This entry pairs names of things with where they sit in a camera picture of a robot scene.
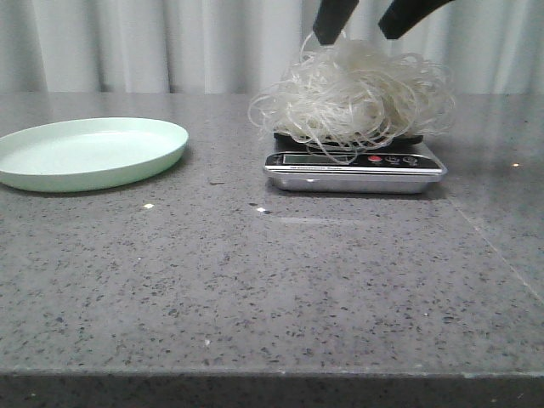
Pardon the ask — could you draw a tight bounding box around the white translucent vermicelli bundle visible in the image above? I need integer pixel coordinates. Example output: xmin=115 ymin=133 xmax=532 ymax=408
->
xmin=247 ymin=37 xmax=455 ymax=162

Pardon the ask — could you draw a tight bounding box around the silver digital kitchen scale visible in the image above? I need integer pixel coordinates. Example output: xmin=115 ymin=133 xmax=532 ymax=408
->
xmin=263 ymin=133 xmax=447 ymax=194

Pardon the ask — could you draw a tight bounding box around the light green round plate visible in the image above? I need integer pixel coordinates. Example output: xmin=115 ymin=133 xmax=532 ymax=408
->
xmin=1 ymin=117 xmax=189 ymax=193

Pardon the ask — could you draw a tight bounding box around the white pleated curtain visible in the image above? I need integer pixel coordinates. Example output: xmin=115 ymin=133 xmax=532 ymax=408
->
xmin=1 ymin=1 xmax=543 ymax=94

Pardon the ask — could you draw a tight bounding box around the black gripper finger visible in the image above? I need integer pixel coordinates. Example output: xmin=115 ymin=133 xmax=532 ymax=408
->
xmin=312 ymin=0 xmax=359 ymax=45
xmin=378 ymin=0 xmax=451 ymax=40

